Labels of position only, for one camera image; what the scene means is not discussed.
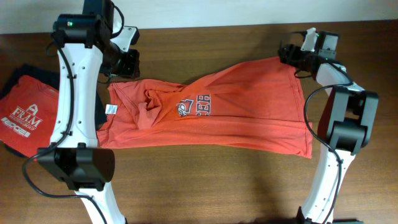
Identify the orange McKinney Boyd soccer t-shirt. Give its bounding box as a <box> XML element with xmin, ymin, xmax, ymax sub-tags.
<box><xmin>97</xmin><ymin>57</ymin><xmax>312</xmax><ymax>158</ymax></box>

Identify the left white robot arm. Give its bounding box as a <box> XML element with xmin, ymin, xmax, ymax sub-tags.
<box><xmin>37</xmin><ymin>14</ymin><xmax>139</xmax><ymax>223</ymax></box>

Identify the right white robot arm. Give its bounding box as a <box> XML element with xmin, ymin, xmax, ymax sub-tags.
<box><xmin>278</xmin><ymin>44</ymin><xmax>379</xmax><ymax>224</ymax></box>

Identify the folded dark navy garment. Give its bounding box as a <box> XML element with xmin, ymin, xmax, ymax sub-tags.
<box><xmin>0</xmin><ymin>63</ymin><xmax>108</xmax><ymax>156</ymax></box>

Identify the folded red Fram t-shirt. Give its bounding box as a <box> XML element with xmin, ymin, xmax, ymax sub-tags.
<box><xmin>1</xmin><ymin>75</ymin><xmax>58</xmax><ymax>157</ymax></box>

